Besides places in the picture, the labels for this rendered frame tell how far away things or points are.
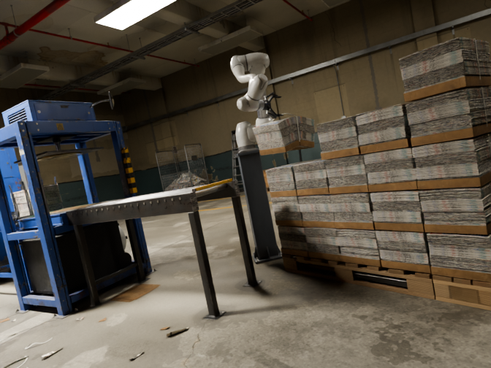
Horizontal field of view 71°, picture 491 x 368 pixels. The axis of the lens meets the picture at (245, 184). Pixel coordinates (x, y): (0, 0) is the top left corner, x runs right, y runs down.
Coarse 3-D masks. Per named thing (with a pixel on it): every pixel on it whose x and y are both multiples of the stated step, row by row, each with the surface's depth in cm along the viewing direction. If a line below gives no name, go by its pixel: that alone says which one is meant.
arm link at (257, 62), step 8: (248, 56) 282; (256, 56) 282; (264, 56) 283; (248, 64) 282; (256, 64) 283; (264, 64) 285; (256, 72) 286; (264, 112) 303; (256, 120) 309; (264, 120) 304
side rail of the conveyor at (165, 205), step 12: (192, 192) 212; (108, 204) 257; (120, 204) 245; (132, 204) 238; (144, 204) 232; (156, 204) 226; (168, 204) 221; (180, 204) 216; (192, 204) 211; (72, 216) 276; (84, 216) 269; (96, 216) 261; (108, 216) 254; (120, 216) 247; (132, 216) 240; (144, 216) 234
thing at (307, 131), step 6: (300, 120) 263; (306, 120) 267; (312, 120) 271; (300, 126) 263; (306, 126) 267; (312, 126) 271; (300, 132) 263; (306, 132) 267; (312, 132) 271; (306, 138) 268; (312, 138) 273
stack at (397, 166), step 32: (320, 160) 245; (352, 160) 208; (384, 160) 193; (384, 192) 196; (416, 192) 181; (288, 256) 270; (352, 256) 222; (384, 256) 204; (416, 256) 188; (384, 288) 208; (416, 288) 192
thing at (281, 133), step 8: (280, 120) 255; (288, 120) 254; (256, 128) 265; (264, 128) 259; (272, 128) 253; (280, 128) 249; (288, 128) 255; (256, 136) 269; (264, 136) 263; (272, 136) 257; (280, 136) 251; (288, 136) 255; (264, 144) 267; (272, 144) 261; (280, 144) 255; (288, 144) 254
